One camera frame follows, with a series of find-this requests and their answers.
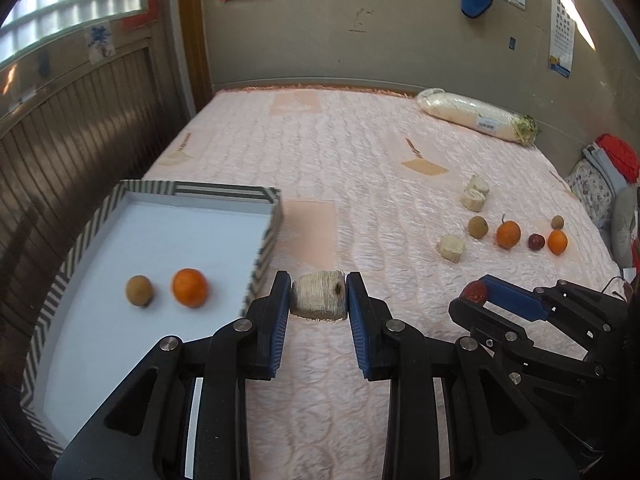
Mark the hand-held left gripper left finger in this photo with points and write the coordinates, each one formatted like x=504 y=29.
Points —
x=280 y=325

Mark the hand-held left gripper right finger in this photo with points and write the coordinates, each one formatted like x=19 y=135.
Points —
x=357 y=325

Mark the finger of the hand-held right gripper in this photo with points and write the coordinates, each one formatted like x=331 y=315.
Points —
x=480 y=320
x=510 y=300

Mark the orange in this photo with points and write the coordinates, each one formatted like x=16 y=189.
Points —
x=189 y=287
x=557 y=241
x=508 y=234

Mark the white tray with striped rim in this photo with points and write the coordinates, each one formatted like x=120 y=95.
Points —
x=175 y=240

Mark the small brown longan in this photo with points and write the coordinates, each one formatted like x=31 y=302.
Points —
x=557 y=221

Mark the grey pillow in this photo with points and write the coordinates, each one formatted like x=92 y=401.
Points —
x=625 y=225

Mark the pink quilted bedspread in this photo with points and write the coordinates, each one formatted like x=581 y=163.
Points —
x=375 y=170

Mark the grey-blue folded cloth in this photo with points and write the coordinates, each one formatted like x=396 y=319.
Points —
x=602 y=167

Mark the red knitted cloth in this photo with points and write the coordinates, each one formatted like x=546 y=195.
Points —
x=622 y=157

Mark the slatted metal door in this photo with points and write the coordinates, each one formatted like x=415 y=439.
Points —
x=75 y=135

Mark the eye chart poster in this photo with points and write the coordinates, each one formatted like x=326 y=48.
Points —
x=562 y=25

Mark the blue and white paper sticker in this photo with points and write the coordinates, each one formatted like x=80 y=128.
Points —
x=100 y=42

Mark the red paper strip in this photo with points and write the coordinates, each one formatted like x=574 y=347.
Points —
x=137 y=20

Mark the glass block window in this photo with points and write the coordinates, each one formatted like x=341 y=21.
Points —
x=65 y=5

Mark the wooden door frame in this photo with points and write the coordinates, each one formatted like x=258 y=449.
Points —
x=187 y=35

